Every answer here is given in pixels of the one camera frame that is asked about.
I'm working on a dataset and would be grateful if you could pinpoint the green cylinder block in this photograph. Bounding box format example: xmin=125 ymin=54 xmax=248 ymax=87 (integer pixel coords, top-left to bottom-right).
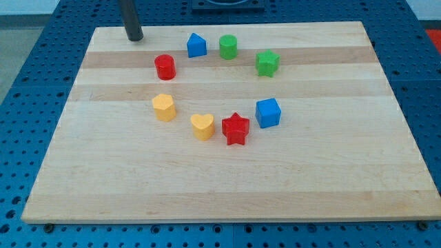
xmin=219 ymin=34 xmax=238 ymax=60

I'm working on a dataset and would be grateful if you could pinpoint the green star block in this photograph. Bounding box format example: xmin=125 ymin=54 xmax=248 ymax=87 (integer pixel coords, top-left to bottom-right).
xmin=255 ymin=50 xmax=280 ymax=77

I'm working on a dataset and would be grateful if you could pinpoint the red star block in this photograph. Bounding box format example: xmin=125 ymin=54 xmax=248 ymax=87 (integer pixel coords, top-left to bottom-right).
xmin=221 ymin=112 xmax=250 ymax=145

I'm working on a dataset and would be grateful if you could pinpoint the wooden board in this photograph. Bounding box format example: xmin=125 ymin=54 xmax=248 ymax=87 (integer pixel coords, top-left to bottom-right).
xmin=21 ymin=21 xmax=440 ymax=224

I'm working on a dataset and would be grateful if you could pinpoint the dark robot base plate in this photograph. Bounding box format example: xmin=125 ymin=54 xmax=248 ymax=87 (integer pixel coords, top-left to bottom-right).
xmin=190 ymin=0 xmax=266 ymax=12

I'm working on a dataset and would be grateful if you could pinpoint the red object at edge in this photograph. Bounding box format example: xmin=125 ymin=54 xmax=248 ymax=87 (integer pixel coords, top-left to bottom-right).
xmin=426 ymin=29 xmax=441 ymax=53

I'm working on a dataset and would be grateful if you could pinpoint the yellow hexagon block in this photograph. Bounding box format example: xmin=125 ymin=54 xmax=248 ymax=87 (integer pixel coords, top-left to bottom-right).
xmin=152 ymin=94 xmax=176 ymax=122

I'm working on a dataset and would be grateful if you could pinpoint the red cylinder block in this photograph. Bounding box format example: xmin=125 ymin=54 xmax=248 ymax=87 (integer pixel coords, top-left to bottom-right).
xmin=154 ymin=54 xmax=176 ymax=81

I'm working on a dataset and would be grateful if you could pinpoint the blue cube block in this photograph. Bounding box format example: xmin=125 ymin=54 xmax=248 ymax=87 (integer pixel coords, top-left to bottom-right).
xmin=255 ymin=98 xmax=281 ymax=128

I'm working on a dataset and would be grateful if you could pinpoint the blue triangular prism block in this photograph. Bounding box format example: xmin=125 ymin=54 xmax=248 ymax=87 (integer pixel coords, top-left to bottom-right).
xmin=187 ymin=33 xmax=207 ymax=58

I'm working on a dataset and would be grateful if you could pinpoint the yellow heart block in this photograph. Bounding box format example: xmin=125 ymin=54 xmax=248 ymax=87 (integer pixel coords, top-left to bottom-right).
xmin=190 ymin=114 xmax=215 ymax=141

